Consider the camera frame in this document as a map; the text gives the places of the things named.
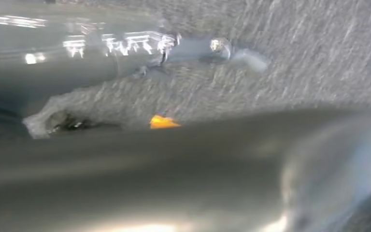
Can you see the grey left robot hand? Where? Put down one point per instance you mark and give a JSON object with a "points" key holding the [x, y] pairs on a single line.
{"points": [[140, 179]]}

